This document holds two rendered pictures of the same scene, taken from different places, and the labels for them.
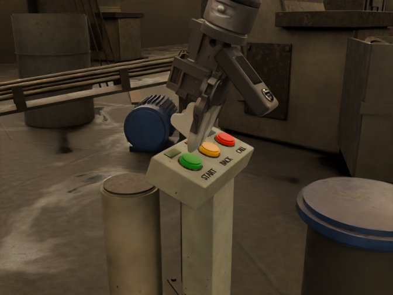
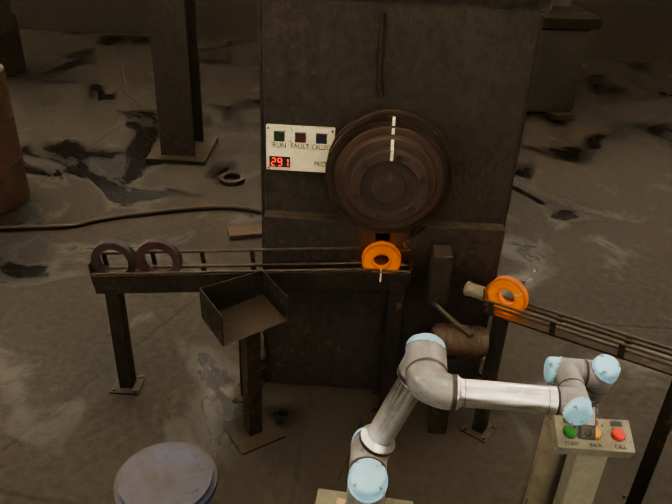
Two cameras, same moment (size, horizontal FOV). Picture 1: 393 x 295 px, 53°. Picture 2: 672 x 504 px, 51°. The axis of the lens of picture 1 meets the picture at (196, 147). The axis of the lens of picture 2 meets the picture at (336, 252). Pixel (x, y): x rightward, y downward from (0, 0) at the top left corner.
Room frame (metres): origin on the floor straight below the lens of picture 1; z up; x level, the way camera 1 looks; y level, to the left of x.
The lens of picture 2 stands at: (-0.73, -1.12, 2.19)
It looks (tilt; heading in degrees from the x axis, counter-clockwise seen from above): 31 degrees down; 65
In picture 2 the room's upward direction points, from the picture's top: 3 degrees clockwise
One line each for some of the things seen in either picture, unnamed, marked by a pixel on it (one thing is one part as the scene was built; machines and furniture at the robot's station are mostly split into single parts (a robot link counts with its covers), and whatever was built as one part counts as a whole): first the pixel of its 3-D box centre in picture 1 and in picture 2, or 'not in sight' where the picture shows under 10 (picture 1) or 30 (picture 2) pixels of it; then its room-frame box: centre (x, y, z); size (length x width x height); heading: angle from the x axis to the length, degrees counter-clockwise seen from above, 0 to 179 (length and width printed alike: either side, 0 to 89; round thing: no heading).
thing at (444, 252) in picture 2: not in sight; (438, 274); (0.67, 0.85, 0.68); 0.11 x 0.08 x 0.24; 63
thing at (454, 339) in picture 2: not in sight; (452, 379); (0.68, 0.67, 0.27); 0.22 x 0.13 x 0.53; 153
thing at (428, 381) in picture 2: not in sight; (497, 396); (0.28, -0.03, 0.92); 0.49 x 0.11 x 0.12; 151
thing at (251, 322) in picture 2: not in sight; (245, 366); (-0.12, 0.95, 0.36); 0.26 x 0.20 x 0.72; 8
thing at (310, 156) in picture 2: not in sight; (300, 148); (0.20, 1.19, 1.15); 0.26 x 0.02 x 0.18; 153
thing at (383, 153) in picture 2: not in sight; (389, 185); (0.41, 0.85, 1.11); 0.28 x 0.06 x 0.28; 153
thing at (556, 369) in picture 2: not in sight; (566, 375); (0.51, -0.04, 0.92); 0.11 x 0.11 x 0.08; 61
